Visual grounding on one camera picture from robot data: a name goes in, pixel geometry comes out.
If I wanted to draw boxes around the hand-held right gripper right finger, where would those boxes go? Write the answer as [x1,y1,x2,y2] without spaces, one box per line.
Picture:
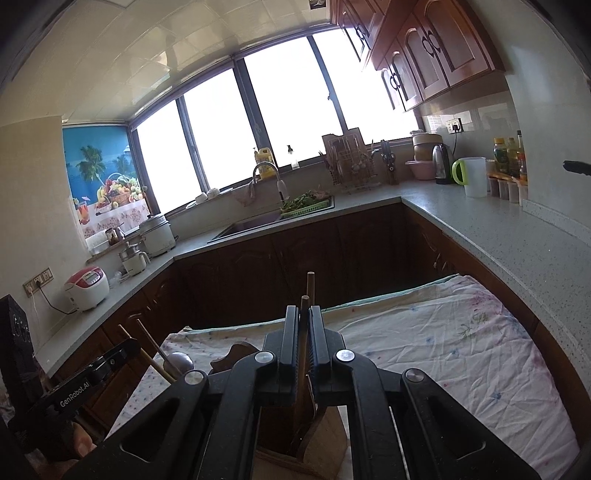
[308,305,543,480]

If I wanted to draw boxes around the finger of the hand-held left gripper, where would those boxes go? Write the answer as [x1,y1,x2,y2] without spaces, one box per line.
[0,295,38,409]
[90,338,139,377]

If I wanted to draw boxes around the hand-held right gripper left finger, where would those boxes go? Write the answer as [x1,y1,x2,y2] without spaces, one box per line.
[62,305,301,480]

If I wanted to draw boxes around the wooden utensil holder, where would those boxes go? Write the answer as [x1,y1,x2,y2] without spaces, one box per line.
[208,342,349,476]

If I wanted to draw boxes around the person's left hand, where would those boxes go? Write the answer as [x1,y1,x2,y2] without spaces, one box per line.
[37,418,100,480]

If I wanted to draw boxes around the red and white rice cooker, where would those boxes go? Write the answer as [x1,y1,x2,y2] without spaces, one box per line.
[64,266,110,312]

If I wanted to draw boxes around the wooden lower kitchen cabinets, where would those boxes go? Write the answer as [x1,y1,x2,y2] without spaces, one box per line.
[51,203,591,439]

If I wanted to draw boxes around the wooden kitchen cabinets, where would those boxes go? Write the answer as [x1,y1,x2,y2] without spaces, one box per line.
[51,203,591,439]
[330,0,506,114]

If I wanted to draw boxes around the kitchen sink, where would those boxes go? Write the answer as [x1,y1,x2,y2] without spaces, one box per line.
[208,210,333,244]

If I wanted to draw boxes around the floral white tablecloth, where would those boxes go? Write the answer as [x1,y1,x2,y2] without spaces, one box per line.
[104,274,580,480]

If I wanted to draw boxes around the white electric cooker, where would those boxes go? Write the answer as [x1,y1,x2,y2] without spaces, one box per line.
[139,213,177,257]

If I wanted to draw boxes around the green vegetable basket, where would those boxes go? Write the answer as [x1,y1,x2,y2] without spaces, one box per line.
[279,191,334,220]

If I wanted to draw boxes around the yellow detergent bottle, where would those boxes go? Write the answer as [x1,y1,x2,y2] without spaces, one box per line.
[254,147,274,181]

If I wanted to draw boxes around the metal kitchen faucet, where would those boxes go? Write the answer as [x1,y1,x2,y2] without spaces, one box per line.
[249,161,289,206]

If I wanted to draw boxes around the pink basin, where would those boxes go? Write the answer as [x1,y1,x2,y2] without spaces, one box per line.
[405,159,437,181]

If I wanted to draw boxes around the grey kitchen countertop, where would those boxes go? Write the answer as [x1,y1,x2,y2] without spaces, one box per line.
[34,178,591,374]

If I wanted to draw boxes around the wooden cutting board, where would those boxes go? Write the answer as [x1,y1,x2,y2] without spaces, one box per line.
[322,129,363,158]

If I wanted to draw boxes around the steel electric kettle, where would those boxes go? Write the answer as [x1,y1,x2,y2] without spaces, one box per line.
[431,143,453,185]

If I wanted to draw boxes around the beige lidded pot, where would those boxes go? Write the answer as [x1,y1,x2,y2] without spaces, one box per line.
[412,133,444,162]

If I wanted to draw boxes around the kitchen window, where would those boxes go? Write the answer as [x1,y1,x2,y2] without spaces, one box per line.
[127,28,421,217]

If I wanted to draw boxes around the row of spice jars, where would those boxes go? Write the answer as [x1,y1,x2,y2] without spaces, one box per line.
[488,173,527,206]

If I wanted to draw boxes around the yellow oil bottle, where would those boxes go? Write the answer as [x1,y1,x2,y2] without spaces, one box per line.
[493,137,509,175]

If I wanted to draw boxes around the dark sauce bottle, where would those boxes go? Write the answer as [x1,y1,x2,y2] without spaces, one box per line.
[516,130,528,182]

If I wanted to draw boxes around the wooden upper kitchen cabinets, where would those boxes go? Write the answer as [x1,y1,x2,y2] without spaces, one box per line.
[330,0,506,114]

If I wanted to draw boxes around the black power cord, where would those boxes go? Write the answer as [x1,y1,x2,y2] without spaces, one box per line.
[41,286,77,315]

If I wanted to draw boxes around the wall power socket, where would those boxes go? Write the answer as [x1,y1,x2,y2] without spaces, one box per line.
[23,268,54,296]

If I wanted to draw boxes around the wire dish rack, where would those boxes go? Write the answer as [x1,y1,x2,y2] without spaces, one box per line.
[322,129,382,195]

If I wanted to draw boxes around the tropical fruit wall poster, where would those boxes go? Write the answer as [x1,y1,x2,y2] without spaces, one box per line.
[62,124,148,241]

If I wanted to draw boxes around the white pitcher green handle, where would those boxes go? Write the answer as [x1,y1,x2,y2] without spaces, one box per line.
[451,157,488,198]

